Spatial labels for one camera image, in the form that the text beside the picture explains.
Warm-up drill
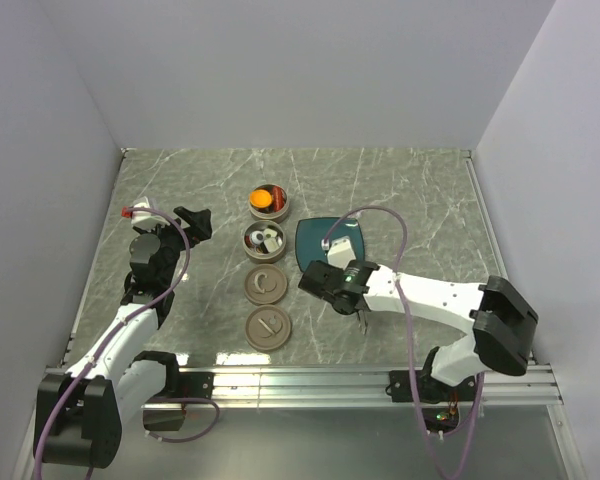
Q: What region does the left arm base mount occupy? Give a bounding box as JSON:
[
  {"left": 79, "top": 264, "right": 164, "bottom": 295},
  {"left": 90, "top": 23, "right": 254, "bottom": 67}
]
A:
[{"left": 142, "top": 371, "right": 215, "bottom": 434}]

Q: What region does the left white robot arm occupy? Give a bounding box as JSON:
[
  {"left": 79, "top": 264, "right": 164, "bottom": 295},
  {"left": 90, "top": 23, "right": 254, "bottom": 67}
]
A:
[{"left": 32, "top": 198, "right": 212, "bottom": 478}]

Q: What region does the purple cable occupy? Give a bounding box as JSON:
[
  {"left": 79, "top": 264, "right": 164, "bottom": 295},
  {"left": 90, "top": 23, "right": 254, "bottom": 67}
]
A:
[
  {"left": 32, "top": 207, "right": 221, "bottom": 480},
  {"left": 322, "top": 207, "right": 485, "bottom": 480}
]

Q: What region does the near metal round container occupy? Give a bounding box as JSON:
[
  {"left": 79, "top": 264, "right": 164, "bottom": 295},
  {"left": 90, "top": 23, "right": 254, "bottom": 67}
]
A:
[{"left": 242, "top": 220, "right": 287, "bottom": 264}]

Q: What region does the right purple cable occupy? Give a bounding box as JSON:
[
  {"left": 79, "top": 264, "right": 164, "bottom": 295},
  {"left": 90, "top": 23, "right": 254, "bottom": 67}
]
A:
[{"left": 322, "top": 207, "right": 485, "bottom": 480}]

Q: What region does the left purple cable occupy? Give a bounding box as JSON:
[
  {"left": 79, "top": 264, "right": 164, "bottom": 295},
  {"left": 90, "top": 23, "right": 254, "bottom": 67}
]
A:
[{"left": 32, "top": 207, "right": 221, "bottom": 480}]

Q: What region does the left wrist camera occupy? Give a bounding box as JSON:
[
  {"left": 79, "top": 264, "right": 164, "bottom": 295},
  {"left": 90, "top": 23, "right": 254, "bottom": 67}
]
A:
[{"left": 121, "top": 197, "right": 158, "bottom": 230}]

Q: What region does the brown lid with bar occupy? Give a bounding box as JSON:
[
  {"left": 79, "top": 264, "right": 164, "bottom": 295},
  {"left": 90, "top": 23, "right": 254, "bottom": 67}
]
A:
[{"left": 245, "top": 305, "right": 292, "bottom": 352}]

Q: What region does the teal square plate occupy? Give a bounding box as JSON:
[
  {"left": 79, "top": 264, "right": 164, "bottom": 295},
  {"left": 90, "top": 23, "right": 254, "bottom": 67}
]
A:
[{"left": 295, "top": 217, "right": 365, "bottom": 272}]

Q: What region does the blue white small bowl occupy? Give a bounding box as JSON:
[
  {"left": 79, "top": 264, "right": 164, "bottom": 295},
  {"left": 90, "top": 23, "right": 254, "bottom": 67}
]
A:
[{"left": 249, "top": 231, "right": 265, "bottom": 246}]

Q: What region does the white rice block seaweed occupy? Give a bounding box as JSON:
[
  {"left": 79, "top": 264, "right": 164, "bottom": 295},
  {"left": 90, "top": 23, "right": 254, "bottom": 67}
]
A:
[{"left": 262, "top": 237, "right": 282, "bottom": 254}]

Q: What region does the brown lid with curl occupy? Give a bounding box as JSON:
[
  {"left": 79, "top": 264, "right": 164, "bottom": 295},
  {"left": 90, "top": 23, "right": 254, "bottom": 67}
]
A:
[{"left": 243, "top": 264, "right": 288, "bottom": 305}]

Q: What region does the red sausage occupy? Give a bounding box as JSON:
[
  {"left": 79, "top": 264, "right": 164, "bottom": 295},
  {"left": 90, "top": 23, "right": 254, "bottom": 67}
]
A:
[{"left": 272, "top": 185, "right": 286, "bottom": 212}]

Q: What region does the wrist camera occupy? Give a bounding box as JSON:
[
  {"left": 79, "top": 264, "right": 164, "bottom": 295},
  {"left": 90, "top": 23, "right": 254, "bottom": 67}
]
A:
[
  {"left": 121, "top": 197, "right": 158, "bottom": 230},
  {"left": 321, "top": 236, "right": 356, "bottom": 270}
]

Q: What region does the metal round container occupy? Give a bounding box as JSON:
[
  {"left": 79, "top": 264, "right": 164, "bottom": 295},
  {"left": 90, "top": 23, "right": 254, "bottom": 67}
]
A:
[
  {"left": 242, "top": 220, "right": 287, "bottom": 264},
  {"left": 248, "top": 184, "right": 291, "bottom": 223}
]

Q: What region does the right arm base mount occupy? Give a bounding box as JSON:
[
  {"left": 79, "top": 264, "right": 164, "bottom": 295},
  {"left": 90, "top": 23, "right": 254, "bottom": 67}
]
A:
[{"left": 385, "top": 369, "right": 478, "bottom": 405}]

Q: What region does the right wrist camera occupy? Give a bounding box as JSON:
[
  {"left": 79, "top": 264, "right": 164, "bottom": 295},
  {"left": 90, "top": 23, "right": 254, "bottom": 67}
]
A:
[{"left": 321, "top": 236, "right": 356, "bottom": 270}]

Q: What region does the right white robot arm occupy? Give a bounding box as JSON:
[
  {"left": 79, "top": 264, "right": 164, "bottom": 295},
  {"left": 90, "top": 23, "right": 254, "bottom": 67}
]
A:
[{"left": 299, "top": 260, "right": 538, "bottom": 400}]

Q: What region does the orange half fruit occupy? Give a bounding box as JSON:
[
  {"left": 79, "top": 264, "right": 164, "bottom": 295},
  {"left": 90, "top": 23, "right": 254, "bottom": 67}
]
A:
[{"left": 249, "top": 189, "right": 273, "bottom": 209}]

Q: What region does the aluminium front rail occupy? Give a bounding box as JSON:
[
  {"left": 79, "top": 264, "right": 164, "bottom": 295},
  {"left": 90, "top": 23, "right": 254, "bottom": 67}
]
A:
[{"left": 44, "top": 363, "right": 564, "bottom": 409}]

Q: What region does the far metal round container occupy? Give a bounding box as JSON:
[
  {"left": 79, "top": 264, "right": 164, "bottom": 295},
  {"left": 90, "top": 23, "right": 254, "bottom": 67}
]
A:
[{"left": 248, "top": 184, "right": 291, "bottom": 223}]

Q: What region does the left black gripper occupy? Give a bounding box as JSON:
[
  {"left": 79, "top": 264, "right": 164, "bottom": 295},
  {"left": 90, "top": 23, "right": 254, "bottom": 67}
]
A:
[{"left": 137, "top": 206, "right": 211, "bottom": 285}]

